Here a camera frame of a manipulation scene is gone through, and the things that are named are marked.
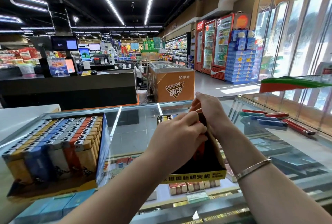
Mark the person's right hand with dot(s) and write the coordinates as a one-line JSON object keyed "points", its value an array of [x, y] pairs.
{"points": [[215, 117]]}

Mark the person's left hand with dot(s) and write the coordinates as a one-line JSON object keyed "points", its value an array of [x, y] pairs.
{"points": [[176, 141]]}

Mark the row of plain coloured lighters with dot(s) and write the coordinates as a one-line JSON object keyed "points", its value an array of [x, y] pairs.
{"points": [[201, 149]]}

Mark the black yellow display box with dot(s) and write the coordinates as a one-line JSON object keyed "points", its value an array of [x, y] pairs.
{"points": [[205, 167]]}

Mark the pile of blue yellow lighters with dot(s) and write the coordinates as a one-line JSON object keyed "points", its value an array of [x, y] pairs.
{"points": [[275, 123]]}

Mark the row of tan lighters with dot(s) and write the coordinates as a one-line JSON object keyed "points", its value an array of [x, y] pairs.
{"points": [[87, 159]]}

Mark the row of red brown lighters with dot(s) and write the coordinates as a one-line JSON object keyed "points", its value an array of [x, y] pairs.
{"points": [[71, 160]]}

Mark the row of grey white lighters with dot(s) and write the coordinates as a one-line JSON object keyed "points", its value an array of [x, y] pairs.
{"points": [[58, 163]]}

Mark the blue yellow lighter display box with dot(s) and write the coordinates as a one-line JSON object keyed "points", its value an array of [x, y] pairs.
{"points": [[52, 190]]}

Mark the row of blue lighters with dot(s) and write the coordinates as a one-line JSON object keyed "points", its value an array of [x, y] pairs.
{"points": [[37, 165]]}

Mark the row of yellow lighters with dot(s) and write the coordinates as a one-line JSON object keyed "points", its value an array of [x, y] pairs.
{"points": [[18, 169]]}

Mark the person's right forearm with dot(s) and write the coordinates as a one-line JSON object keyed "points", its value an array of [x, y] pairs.
{"points": [[275, 190]]}

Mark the glass display case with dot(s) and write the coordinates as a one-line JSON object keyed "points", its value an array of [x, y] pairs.
{"points": [[132, 123]]}

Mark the stack of blue cartons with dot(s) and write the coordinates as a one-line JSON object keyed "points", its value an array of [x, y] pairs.
{"points": [[243, 58]]}

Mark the brown cardboard carton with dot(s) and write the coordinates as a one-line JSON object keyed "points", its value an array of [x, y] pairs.
{"points": [[174, 86]]}

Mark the red drink fridge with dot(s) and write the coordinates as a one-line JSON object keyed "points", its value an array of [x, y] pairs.
{"points": [[209, 47], [199, 46], [223, 47]]}

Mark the open refrigerated chiller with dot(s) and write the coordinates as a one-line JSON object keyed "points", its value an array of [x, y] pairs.
{"points": [[177, 50]]}

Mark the red green container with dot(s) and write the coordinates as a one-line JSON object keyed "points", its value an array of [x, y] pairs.
{"points": [[295, 84]]}

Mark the orange round sign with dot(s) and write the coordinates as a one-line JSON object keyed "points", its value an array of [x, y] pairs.
{"points": [[241, 22]]}

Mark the glass entrance doors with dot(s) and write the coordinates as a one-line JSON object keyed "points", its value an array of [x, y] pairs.
{"points": [[295, 37]]}

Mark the black checkout counter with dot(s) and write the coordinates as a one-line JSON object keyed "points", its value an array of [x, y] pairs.
{"points": [[67, 91]]}

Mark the small checkout screen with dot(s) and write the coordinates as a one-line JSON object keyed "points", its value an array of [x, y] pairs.
{"points": [[84, 54]]}

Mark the blue poster screen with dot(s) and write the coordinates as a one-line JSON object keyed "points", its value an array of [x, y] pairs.
{"points": [[57, 67]]}

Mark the row of cigarette packs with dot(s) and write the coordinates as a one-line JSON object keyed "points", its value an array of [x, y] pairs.
{"points": [[52, 208]]}

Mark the black checkout monitor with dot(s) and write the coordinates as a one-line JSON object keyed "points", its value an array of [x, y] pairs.
{"points": [[64, 43]]}

